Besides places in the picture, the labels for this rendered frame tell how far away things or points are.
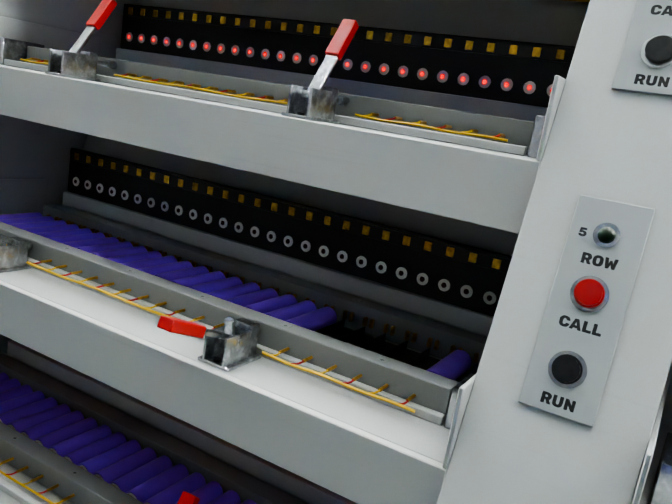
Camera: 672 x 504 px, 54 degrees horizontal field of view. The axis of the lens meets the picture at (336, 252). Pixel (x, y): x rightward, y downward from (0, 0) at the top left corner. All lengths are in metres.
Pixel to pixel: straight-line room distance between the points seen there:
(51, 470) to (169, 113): 0.33
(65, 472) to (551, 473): 0.42
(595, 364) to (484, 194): 0.12
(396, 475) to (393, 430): 0.03
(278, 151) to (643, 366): 0.28
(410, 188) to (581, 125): 0.11
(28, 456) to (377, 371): 0.35
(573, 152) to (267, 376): 0.25
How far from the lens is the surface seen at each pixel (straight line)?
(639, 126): 0.42
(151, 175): 0.76
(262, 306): 0.56
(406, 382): 0.46
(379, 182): 0.45
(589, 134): 0.42
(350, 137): 0.46
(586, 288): 0.39
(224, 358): 0.47
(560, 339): 0.39
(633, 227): 0.40
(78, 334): 0.56
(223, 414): 0.48
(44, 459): 0.67
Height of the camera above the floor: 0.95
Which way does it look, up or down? 5 degrees up
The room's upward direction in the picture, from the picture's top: 18 degrees clockwise
